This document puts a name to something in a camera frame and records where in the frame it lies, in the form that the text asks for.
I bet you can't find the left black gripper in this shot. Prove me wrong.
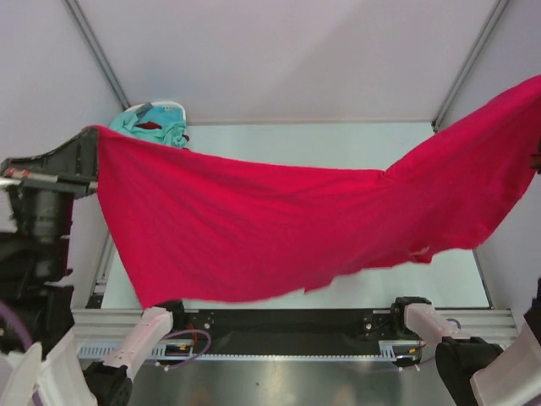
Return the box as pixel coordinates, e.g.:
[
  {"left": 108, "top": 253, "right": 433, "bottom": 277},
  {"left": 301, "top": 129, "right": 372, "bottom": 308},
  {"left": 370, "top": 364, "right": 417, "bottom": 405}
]
[{"left": 3, "top": 122, "right": 103, "bottom": 270}]

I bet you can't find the white laundry basket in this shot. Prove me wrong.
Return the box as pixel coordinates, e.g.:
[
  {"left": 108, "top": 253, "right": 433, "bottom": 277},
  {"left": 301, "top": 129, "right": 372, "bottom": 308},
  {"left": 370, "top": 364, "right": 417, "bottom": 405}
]
[{"left": 126, "top": 101, "right": 187, "bottom": 121}]

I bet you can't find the pink red t shirt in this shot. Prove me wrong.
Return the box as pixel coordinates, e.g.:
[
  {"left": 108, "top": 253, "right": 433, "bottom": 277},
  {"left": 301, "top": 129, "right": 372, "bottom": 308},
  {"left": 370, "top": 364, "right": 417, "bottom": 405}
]
[{"left": 96, "top": 77, "right": 540, "bottom": 308}]

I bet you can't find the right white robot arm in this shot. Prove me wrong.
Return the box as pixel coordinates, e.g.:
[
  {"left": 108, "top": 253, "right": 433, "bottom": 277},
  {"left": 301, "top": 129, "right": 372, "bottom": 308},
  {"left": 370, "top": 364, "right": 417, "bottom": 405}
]
[{"left": 390, "top": 294, "right": 540, "bottom": 405}]

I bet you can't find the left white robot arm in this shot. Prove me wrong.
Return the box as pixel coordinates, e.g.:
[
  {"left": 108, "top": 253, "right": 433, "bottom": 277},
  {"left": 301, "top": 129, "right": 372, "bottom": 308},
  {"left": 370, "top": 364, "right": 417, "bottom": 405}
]
[{"left": 1, "top": 127, "right": 187, "bottom": 405}]

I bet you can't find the dark red t shirt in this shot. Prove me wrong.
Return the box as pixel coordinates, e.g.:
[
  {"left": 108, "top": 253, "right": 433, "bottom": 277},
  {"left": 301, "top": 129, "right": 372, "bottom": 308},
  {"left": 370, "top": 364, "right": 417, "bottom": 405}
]
[{"left": 136, "top": 122, "right": 162, "bottom": 131}]

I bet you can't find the teal t shirt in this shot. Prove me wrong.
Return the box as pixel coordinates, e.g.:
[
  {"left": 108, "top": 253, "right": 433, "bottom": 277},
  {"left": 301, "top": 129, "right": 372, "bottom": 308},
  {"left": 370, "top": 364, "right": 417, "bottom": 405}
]
[{"left": 109, "top": 102, "right": 189, "bottom": 148}]

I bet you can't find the left aluminium corner post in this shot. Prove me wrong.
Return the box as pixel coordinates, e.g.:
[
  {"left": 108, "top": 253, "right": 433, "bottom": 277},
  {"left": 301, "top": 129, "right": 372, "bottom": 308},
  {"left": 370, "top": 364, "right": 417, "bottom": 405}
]
[{"left": 62, "top": 0, "right": 130, "bottom": 110}]

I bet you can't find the aluminium corner post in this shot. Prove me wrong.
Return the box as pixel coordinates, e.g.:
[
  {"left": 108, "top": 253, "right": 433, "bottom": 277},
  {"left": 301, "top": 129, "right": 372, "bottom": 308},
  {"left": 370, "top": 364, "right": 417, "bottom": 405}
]
[
  {"left": 431, "top": 0, "right": 511, "bottom": 133},
  {"left": 62, "top": 0, "right": 130, "bottom": 110}
]

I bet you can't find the aluminium front rail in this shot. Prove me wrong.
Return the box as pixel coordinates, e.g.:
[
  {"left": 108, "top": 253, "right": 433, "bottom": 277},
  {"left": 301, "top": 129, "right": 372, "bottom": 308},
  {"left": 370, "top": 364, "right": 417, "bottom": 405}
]
[{"left": 73, "top": 309, "right": 518, "bottom": 343}]

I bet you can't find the left slotted cable duct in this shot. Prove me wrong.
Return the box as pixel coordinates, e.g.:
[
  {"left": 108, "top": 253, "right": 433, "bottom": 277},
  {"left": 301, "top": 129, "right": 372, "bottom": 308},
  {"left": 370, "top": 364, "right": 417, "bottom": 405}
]
[{"left": 78, "top": 340, "right": 194, "bottom": 360}]

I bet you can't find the slotted cable duct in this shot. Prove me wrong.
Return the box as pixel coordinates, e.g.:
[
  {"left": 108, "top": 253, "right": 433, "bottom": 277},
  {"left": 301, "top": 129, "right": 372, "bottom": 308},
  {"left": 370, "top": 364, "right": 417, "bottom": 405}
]
[
  {"left": 378, "top": 340, "right": 435, "bottom": 362},
  {"left": 78, "top": 340, "right": 194, "bottom": 360}
]

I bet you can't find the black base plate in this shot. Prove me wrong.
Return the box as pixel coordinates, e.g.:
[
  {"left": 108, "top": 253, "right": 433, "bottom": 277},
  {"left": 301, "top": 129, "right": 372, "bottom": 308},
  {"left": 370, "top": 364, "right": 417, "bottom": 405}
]
[{"left": 173, "top": 309, "right": 418, "bottom": 357}]

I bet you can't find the right slotted cable duct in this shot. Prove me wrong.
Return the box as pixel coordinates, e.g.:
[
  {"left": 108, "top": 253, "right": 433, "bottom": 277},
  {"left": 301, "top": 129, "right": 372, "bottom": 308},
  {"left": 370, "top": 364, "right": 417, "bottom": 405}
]
[{"left": 378, "top": 340, "right": 435, "bottom": 362}]

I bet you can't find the right aluminium corner post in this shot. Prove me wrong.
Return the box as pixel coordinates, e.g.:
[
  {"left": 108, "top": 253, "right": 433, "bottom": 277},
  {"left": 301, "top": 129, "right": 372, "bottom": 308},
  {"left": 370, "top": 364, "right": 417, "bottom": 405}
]
[{"left": 431, "top": 0, "right": 511, "bottom": 133}]

